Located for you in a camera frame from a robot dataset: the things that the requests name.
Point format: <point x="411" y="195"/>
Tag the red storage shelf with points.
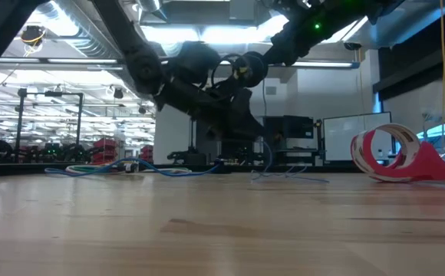
<point x="107" y="147"/>
<point x="147" y="153"/>

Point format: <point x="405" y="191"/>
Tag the black box cabinet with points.
<point x="299" y="126"/>

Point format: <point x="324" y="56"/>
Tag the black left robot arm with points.
<point x="142" y="69"/>

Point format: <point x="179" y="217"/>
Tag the whiteboard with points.
<point x="345" y="138"/>

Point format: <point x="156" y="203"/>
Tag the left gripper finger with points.
<point x="241" y="122"/>

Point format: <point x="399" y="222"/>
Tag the red tape dispenser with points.
<point x="433" y="165"/>

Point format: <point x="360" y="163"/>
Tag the background black robot arm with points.
<point x="186" y="155"/>
<point x="53" y="151"/>

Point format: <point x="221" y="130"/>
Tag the silver air duct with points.
<point x="84" y="46"/>

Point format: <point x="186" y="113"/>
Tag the white printed tape roll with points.
<point x="403" y="130"/>

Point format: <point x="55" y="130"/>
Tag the black spool white label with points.
<point x="255" y="69"/>

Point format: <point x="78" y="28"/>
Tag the dome security camera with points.
<point x="352" y="46"/>

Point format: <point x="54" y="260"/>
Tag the black low bench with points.
<point x="295" y="157"/>

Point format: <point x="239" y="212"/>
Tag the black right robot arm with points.
<point x="353" y="11"/>

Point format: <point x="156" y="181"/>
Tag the long ceiling light bar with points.
<point x="73" y="61"/>

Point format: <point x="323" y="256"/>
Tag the grey wall vent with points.
<point x="271" y="90"/>

